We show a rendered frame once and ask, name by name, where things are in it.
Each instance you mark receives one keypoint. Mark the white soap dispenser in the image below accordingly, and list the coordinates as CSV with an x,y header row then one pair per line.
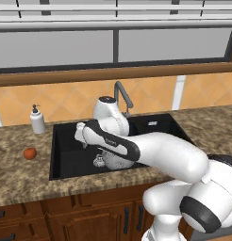
x,y
37,122

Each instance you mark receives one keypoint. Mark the orange fruit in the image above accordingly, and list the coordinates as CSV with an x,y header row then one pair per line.
x,y
29,153

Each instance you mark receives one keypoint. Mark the black sink basin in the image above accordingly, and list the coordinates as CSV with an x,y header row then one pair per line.
x,y
67,153

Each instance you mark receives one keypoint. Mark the wooden cupboard door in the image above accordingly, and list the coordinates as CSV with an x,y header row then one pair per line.
x,y
146,219
89,224

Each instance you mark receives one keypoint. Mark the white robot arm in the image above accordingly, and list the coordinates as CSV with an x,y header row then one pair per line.
x,y
171,153

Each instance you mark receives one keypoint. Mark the silver metal colander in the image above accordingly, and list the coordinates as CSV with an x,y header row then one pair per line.
x,y
114,161

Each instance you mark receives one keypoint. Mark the grey sink faucet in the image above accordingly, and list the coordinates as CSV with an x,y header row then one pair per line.
x,y
121,91

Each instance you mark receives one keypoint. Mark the wooden panel under sink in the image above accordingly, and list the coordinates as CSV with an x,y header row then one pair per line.
x,y
111,196

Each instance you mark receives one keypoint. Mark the wood framed window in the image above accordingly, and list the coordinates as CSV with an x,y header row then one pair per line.
x,y
89,47

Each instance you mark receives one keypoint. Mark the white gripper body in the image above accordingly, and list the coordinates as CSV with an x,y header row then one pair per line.
x,y
79,132

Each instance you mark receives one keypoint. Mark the wooden drawer front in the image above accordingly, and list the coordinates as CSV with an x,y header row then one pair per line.
x,y
20,212
26,231

